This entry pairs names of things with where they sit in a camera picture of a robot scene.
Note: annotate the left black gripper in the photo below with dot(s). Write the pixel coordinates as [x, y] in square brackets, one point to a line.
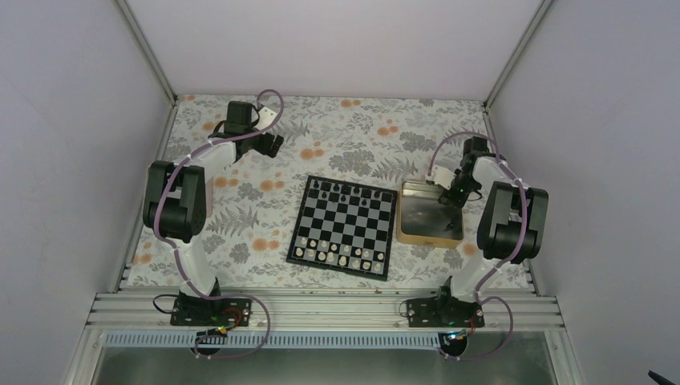
[265, 147]

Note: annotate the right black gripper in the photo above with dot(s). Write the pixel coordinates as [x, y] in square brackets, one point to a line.
[453, 200]

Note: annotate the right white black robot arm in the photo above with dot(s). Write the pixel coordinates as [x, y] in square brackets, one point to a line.
[512, 224]

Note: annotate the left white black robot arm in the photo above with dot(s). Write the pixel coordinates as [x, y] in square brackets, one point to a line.
[225, 145]

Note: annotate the black white chess board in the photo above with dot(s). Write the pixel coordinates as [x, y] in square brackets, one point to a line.
[327, 215]

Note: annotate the white chess pieces row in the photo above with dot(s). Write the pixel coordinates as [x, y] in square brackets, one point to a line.
[349, 255]

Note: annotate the wooden tray with metal bottom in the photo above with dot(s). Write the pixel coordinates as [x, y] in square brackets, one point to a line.
[422, 220]

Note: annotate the floral patterned table mat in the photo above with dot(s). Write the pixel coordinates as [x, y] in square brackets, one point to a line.
[379, 142]

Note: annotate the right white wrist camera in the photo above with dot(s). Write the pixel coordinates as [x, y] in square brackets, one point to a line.
[440, 176]

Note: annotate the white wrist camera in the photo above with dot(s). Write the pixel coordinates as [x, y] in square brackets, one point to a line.
[266, 118]
[440, 176]

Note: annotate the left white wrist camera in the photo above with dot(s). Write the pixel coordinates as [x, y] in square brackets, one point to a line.
[266, 118]

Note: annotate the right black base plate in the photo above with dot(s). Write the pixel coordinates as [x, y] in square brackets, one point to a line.
[429, 313]

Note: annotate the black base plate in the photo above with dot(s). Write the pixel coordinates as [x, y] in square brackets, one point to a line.
[429, 313]
[194, 311]

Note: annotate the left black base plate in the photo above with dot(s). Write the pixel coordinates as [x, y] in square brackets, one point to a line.
[194, 311]

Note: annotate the aluminium rail frame front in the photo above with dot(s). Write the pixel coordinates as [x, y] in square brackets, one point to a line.
[326, 310]

